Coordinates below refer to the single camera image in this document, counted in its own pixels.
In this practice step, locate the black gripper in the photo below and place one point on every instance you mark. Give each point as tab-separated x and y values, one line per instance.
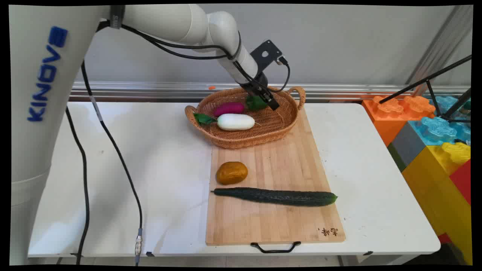
258	84

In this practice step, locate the brown potato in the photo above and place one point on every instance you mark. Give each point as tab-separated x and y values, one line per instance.
231	173

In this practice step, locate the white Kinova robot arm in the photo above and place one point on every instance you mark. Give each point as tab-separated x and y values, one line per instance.
37	113

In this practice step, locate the green pepper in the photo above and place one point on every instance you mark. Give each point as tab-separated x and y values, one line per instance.
255	103

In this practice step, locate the white radish with leaf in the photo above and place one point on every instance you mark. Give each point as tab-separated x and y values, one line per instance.
235	122

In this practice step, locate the purple sweet potato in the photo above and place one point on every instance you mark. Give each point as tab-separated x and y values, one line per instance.
229	109

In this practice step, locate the woven wicker basket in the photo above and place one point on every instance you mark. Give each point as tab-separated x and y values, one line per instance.
241	138

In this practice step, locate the dark green cucumber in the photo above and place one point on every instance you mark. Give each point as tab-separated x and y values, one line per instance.
278	197

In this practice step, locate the big orange toy block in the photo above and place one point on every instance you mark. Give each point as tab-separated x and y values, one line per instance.
388	118

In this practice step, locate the wooden cutting board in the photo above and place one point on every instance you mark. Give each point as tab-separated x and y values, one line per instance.
271	222

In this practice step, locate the big grey toy block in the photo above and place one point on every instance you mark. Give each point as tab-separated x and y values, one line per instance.
408	145

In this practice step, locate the black tripod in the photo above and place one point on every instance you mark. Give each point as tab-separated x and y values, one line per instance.
433	92

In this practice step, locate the big blue toy block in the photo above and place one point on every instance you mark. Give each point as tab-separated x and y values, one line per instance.
437	130

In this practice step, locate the big yellow toy block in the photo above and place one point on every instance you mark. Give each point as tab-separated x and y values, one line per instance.
437	192

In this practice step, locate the big red toy block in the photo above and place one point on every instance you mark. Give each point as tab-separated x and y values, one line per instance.
462	180

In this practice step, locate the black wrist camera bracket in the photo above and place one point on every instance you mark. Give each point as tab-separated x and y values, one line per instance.
272	49

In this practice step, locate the horizontal aluminium rail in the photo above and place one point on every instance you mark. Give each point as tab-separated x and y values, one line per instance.
150	91

